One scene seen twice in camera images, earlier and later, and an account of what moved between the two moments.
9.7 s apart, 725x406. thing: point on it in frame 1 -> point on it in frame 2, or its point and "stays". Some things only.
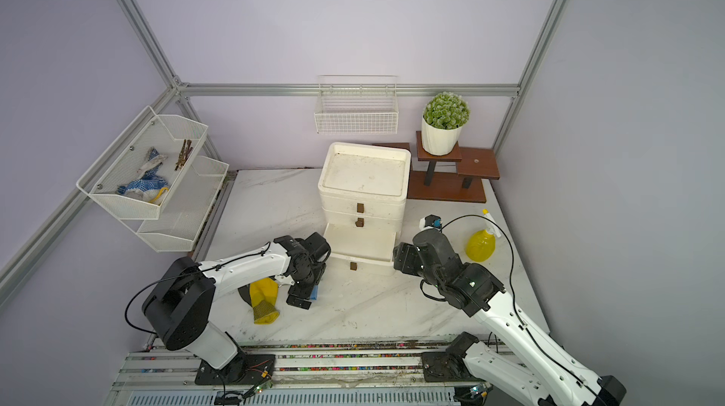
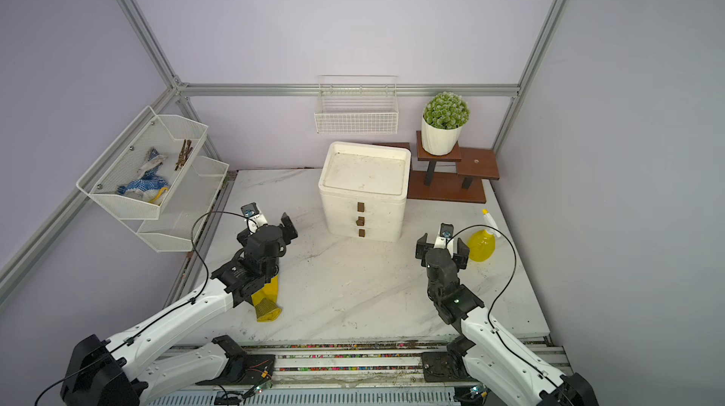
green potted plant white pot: [443, 118] stays
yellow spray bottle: [480, 244] stays
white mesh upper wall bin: [141, 171] stays
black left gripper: [296, 292] -> [290, 230]
